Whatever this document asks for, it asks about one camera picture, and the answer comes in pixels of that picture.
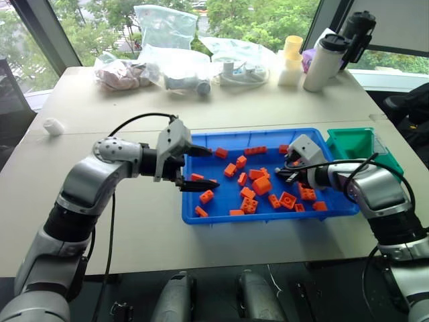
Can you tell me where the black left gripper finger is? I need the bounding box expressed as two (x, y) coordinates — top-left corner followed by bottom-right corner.
(180, 179), (221, 193)
(186, 144), (214, 158)

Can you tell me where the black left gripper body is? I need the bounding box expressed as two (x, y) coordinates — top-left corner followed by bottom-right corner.
(162, 147), (189, 189)

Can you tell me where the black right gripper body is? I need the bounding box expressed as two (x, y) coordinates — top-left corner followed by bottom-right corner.
(283, 150), (312, 184)

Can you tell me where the blue plastic bin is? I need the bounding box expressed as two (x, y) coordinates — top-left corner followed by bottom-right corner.
(181, 127), (361, 225)

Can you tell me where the green plastic bin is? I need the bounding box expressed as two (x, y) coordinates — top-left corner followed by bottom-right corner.
(326, 126), (405, 184)

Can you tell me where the square orange toy brick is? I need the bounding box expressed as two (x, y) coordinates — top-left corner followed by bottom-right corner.
(298, 182), (318, 202)
(240, 197), (260, 215)
(278, 191), (298, 211)

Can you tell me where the big orange toy brick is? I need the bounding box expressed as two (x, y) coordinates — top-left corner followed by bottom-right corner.
(251, 176), (273, 197)

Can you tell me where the clear bag with grey parts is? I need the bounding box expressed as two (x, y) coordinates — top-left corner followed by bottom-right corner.
(138, 44), (215, 99)

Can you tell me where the white foam block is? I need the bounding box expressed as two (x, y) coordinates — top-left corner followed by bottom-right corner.
(277, 63), (302, 88)

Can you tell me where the clear bag with power strip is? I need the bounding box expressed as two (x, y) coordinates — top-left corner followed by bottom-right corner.
(200, 36), (273, 89)

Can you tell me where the white tumbler with black lid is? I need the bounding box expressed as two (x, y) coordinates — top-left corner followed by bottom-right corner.
(302, 33), (350, 93)

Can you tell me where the clear bag with pink contents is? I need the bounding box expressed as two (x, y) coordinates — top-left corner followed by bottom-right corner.
(93, 51), (162, 92)

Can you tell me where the purple crumpled item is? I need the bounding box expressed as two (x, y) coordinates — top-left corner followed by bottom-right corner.
(301, 48), (318, 74)

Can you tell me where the grey rounded shape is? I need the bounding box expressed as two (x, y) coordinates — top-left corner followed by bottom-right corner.
(235, 268), (286, 322)
(149, 270), (198, 322)

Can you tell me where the yellow plastic cup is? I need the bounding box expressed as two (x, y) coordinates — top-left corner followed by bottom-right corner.
(284, 34), (304, 73)

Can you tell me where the tall clear plastic bag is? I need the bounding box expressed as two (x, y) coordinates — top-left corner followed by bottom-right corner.
(133, 4), (199, 56)

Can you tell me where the black office chair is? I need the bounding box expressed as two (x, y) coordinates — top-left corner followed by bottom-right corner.
(381, 81), (429, 137)

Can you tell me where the small white plastic cylinder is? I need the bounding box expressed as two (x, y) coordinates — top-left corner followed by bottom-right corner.
(42, 117), (66, 136)

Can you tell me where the black drink bottle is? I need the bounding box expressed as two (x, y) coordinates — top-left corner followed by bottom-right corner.
(339, 10), (377, 72)

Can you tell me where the dark chair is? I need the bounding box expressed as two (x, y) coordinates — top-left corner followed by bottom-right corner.
(0, 57), (38, 150)

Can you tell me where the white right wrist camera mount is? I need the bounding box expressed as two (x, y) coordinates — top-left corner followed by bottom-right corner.
(287, 133), (334, 169)

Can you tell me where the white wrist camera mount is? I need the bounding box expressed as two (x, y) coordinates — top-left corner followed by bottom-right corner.
(153, 119), (194, 184)
(287, 133), (334, 169)

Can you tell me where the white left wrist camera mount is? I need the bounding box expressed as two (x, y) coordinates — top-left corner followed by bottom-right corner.
(153, 119), (194, 184)

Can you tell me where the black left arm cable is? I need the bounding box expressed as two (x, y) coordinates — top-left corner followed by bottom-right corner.
(90, 113), (180, 322)

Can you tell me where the dark window frame post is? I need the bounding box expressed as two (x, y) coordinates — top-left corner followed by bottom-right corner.
(9, 0), (84, 68)
(301, 0), (357, 52)

